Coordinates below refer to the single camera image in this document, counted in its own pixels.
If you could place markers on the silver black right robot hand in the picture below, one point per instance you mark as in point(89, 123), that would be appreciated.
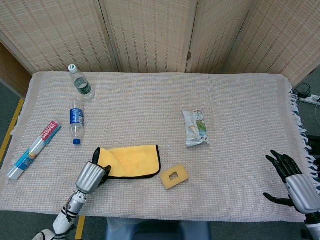
point(300, 190)

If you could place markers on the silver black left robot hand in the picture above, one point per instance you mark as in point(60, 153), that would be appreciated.
point(90, 177)

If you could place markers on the black and yellow microfibre cloth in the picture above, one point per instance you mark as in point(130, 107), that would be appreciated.
point(135, 160)

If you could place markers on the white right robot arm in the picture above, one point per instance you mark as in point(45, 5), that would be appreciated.
point(313, 227)

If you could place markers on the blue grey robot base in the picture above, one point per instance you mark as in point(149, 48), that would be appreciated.
point(155, 230)

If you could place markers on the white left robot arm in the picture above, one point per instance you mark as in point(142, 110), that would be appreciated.
point(72, 207)

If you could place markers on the blue label water bottle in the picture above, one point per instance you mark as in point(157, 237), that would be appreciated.
point(76, 117)

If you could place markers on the plastic wrap roll package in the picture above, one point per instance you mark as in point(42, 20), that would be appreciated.
point(32, 152)

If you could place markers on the yellow sponge with hole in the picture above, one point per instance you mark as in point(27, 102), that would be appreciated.
point(166, 181)

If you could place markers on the white power strip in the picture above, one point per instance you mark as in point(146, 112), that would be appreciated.
point(311, 99)

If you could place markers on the green label water bottle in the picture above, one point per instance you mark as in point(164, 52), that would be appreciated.
point(83, 86)

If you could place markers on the white foil snack packet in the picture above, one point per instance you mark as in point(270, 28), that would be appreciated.
point(196, 130)

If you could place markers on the pale woven tablecloth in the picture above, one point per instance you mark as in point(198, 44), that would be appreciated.
point(225, 100)

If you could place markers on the brown wooden cabinet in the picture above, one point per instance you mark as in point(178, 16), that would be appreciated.
point(12, 72)

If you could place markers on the bamboo folding screen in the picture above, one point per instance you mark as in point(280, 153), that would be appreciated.
point(150, 32)

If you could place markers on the metal screen hinge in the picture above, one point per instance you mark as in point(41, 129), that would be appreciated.
point(189, 55)

